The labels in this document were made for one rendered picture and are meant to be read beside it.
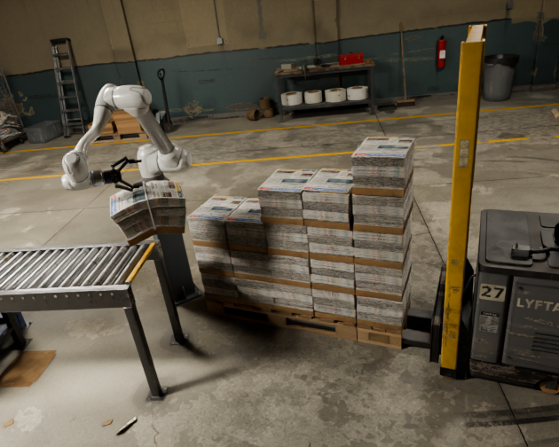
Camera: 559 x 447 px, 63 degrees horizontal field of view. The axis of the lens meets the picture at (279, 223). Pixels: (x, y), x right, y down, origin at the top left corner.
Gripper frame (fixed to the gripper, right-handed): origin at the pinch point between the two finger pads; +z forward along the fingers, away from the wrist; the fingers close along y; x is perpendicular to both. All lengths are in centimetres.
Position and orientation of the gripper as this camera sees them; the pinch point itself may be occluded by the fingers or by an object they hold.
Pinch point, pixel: (141, 172)
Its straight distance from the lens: 269.5
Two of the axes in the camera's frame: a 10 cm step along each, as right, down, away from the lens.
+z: 9.5, -1.6, 2.7
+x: 3.1, 4.1, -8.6
